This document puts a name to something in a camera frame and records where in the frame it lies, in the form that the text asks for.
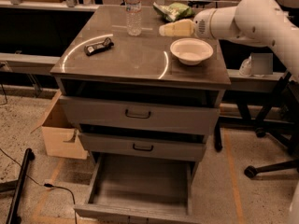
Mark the black office chair base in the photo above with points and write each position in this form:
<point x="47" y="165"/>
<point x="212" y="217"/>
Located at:
<point x="288" y="136"/>

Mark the grey open bottom drawer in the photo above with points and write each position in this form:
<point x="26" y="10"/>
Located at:
<point x="139" y="190"/>

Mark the grey drawer cabinet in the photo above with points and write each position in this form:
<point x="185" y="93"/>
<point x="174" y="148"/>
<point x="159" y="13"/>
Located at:
<point x="138" y="69"/>

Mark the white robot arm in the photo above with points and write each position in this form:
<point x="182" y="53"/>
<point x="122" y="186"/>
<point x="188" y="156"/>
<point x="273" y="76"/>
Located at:
<point x="256" y="23"/>

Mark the clear plastic water bottle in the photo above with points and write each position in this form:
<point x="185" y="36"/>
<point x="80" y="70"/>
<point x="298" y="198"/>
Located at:
<point x="133" y="17"/>

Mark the grey middle drawer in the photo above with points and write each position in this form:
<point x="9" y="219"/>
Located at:
<point x="140" y="147"/>

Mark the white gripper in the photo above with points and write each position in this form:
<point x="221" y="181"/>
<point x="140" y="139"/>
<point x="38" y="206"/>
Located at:
<point x="203" y="23"/>

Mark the black stand leg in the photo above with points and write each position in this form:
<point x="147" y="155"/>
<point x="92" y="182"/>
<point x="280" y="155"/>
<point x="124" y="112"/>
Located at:
<point x="12" y="217"/>

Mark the white paper bowl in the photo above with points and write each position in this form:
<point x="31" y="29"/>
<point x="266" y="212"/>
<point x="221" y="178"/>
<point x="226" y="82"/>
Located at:
<point x="191" y="51"/>

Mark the green snack bag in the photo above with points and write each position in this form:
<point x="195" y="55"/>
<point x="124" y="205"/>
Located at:
<point x="174" y="12"/>

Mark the grey top drawer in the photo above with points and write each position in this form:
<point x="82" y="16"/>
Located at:
<point x="140" y="116"/>

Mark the cardboard box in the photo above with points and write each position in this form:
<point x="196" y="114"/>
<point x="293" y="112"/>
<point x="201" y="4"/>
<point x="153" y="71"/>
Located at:
<point x="60" y="137"/>

